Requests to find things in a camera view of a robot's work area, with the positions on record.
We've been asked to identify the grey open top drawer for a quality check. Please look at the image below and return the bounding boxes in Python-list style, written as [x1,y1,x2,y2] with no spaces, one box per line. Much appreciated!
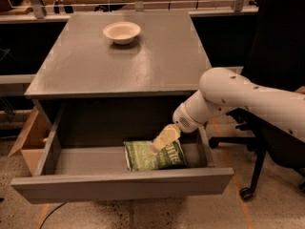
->
[11,97,234,204]

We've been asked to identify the brown cardboard box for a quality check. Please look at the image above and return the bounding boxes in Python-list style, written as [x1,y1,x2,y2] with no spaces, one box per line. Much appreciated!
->
[8,108,50,176]

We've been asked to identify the white paper bowl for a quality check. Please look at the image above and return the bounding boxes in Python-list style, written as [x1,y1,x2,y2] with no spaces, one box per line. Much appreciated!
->
[103,22,141,45]

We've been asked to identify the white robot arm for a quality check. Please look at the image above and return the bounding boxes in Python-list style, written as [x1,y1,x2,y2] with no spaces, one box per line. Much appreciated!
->
[152,68,305,151]

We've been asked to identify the grey cabinet counter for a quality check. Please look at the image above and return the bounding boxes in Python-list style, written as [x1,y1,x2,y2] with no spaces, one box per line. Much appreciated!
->
[24,10,222,129]

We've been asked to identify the green jalapeno chip bag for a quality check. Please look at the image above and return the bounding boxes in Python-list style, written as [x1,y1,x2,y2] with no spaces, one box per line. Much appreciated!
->
[124,140,187,172]

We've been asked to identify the black floor cable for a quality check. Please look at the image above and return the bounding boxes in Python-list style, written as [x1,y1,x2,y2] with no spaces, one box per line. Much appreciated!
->
[38,201,69,229]

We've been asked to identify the black office chair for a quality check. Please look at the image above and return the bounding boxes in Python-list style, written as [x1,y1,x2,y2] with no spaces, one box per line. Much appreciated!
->
[209,0,305,200]

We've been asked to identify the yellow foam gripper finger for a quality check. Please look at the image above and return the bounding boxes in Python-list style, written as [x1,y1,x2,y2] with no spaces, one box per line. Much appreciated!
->
[151,124,181,153]

